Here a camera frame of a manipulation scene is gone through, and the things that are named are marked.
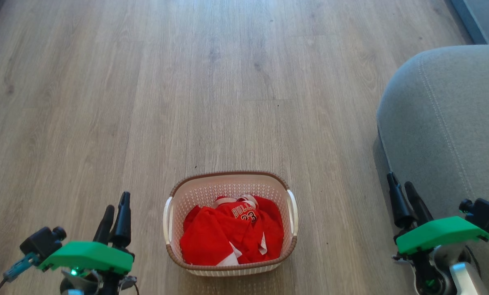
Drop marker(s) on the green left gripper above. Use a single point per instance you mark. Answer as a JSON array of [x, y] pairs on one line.
[[89, 255]]

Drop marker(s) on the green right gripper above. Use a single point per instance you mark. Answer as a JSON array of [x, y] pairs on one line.
[[441, 233]]

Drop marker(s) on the red shorts white waistband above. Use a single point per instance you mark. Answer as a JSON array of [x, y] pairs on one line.
[[205, 239]]

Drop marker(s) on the red basketball jersey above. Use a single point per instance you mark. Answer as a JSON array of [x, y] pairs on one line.
[[246, 213]]

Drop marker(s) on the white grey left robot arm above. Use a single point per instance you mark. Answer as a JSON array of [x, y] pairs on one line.
[[82, 283]]

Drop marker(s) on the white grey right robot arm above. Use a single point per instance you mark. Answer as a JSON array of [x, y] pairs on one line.
[[453, 272]]

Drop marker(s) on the grey fabric sofa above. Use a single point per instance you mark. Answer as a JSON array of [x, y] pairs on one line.
[[449, 123]]

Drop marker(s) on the white laundry basket brown rim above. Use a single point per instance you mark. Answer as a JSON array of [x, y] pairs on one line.
[[228, 184]]

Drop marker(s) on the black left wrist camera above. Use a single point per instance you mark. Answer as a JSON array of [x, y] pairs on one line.
[[41, 242]]

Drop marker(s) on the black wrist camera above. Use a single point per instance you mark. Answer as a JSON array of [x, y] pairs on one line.
[[484, 213], [41, 242]]

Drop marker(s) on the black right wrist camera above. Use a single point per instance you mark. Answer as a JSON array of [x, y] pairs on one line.
[[484, 213]]

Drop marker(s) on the teal left camera connector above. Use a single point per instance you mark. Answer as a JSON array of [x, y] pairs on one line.
[[21, 265]]

